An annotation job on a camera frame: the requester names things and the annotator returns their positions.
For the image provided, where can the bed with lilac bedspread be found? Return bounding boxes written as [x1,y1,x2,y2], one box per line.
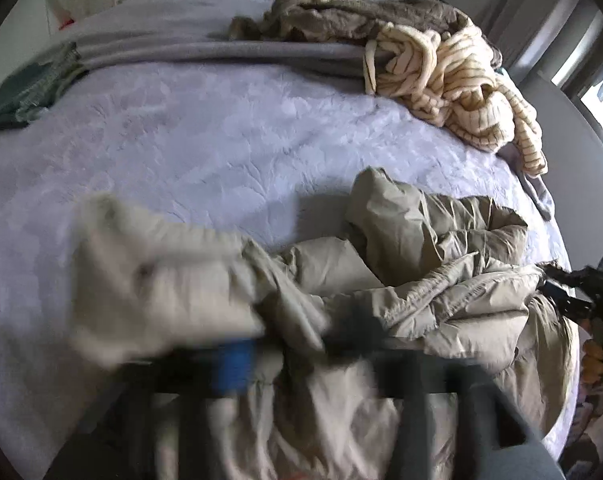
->
[0,0,582,480]

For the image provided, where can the grey-brown fleece robe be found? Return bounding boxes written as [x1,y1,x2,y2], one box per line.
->
[229,0,505,68]

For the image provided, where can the grey curtain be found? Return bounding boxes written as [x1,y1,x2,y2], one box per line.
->
[481,0,603,81]

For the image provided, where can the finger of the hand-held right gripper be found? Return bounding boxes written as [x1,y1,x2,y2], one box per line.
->
[536,260,589,283]
[540,281,596,322]

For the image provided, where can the folded dark green jeans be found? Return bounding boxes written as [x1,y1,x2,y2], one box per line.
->
[0,42,87,133]

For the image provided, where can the cream striped robe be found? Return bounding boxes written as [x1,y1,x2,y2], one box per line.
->
[282,0,548,177]

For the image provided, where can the window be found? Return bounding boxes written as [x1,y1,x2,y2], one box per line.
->
[551,35,603,161]

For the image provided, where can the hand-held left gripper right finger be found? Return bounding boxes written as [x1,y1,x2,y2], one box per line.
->
[326,305,557,480]

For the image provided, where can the beige puffer jacket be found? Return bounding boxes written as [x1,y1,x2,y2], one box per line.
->
[69,166,579,480]

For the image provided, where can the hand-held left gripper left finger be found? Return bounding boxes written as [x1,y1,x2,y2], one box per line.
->
[149,340,262,480]

